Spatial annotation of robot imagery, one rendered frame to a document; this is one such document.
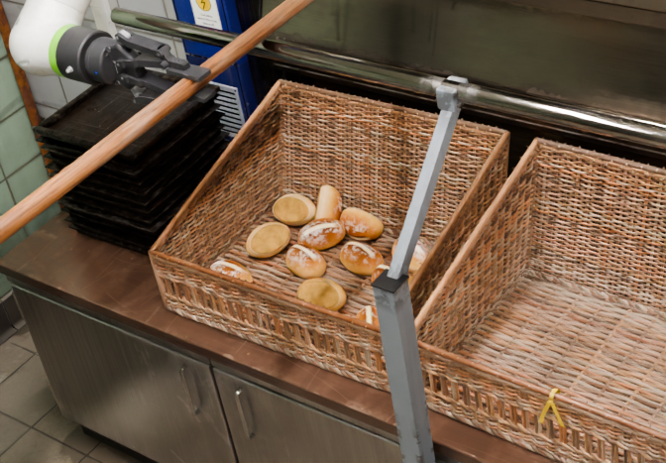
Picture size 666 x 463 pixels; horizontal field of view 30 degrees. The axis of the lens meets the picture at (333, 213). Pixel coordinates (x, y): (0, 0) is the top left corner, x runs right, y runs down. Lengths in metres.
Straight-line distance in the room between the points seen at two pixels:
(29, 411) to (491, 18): 1.64
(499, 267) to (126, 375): 0.87
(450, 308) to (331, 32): 0.64
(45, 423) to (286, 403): 1.04
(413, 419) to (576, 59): 0.69
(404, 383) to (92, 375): 1.03
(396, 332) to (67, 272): 1.00
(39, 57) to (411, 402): 0.84
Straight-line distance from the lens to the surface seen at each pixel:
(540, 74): 2.27
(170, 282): 2.49
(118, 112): 2.66
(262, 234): 2.54
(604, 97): 2.22
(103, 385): 2.83
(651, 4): 2.11
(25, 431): 3.25
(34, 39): 2.16
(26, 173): 3.47
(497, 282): 2.34
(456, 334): 2.25
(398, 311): 1.88
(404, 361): 1.95
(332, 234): 2.52
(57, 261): 2.75
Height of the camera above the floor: 2.14
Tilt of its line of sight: 36 degrees down
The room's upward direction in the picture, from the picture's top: 11 degrees counter-clockwise
